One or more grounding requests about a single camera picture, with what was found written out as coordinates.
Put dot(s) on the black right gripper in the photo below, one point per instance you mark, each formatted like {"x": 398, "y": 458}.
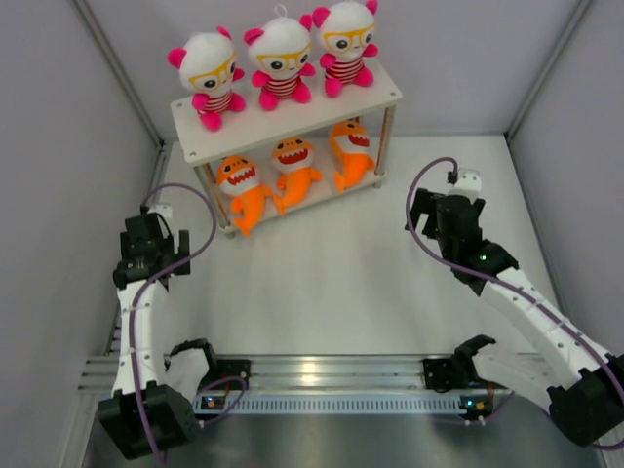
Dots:
{"x": 426, "y": 203}

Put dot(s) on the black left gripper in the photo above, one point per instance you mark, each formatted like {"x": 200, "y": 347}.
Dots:
{"x": 180, "y": 247}

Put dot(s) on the orange shark plush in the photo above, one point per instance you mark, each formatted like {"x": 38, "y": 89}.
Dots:
{"x": 238, "y": 177}
{"x": 350, "y": 144}
{"x": 293, "y": 158}

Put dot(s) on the white pink striped plush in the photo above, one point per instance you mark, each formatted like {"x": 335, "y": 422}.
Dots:
{"x": 280, "y": 50}
{"x": 207, "y": 68}
{"x": 345, "y": 32}

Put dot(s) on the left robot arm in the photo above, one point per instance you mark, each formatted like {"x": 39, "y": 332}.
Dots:
{"x": 150, "y": 407}

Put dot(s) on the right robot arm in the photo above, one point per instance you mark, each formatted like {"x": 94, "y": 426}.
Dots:
{"x": 577, "y": 382}

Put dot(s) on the white two-tier shelf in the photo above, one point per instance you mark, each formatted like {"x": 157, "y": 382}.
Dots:
{"x": 253, "y": 133}

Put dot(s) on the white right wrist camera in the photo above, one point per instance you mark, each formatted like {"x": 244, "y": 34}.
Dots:
{"x": 466, "y": 183}

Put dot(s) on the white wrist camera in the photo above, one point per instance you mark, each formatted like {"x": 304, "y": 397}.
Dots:
{"x": 164, "y": 210}
{"x": 466, "y": 183}

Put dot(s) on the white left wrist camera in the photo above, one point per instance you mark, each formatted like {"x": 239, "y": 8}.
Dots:
{"x": 164, "y": 210}

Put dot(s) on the grey slotted cable duct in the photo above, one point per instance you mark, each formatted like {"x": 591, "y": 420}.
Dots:
{"x": 255, "y": 404}

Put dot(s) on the aluminium mounting rail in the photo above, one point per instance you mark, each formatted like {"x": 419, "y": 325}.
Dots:
{"x": 361, "y": 373}

